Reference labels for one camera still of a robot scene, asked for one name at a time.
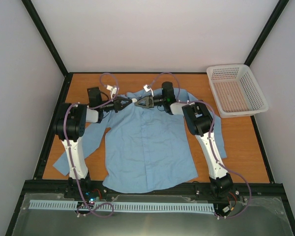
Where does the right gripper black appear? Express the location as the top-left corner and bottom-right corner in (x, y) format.
(134, 95), (165, 109)

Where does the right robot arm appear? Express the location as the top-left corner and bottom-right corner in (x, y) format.
(135, 82), (233, 199)

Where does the light blue cable duct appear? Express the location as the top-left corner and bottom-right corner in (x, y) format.
(28, 200), (215, 214)

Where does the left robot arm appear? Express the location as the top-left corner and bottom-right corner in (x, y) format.
(53, 86), (132, 198)

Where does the white plastic basket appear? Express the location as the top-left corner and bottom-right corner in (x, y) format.
(206, 64), (269, 118)

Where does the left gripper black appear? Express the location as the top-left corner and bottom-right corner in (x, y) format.
(99, 96), (131, 113)

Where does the light blue shirt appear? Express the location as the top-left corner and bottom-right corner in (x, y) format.
(52, 88), (228, 194)

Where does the black display case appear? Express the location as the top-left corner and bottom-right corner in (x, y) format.
(87, 88), (93, 97)

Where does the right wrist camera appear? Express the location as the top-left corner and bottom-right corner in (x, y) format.
(143, 84), (154, 97)

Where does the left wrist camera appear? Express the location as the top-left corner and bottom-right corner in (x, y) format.
(105, 85), (119, 100)

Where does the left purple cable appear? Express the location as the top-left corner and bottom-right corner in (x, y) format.
(63, 72), (119, 218)

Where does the black front rail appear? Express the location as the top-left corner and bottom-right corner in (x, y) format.
(21, 178), (286, 201)

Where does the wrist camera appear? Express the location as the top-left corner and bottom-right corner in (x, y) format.
(105, 85), (119, 100)
(143, 84), (154, 97)

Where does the small green circuit board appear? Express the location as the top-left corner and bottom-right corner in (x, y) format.
(88, 196), (101, 204)

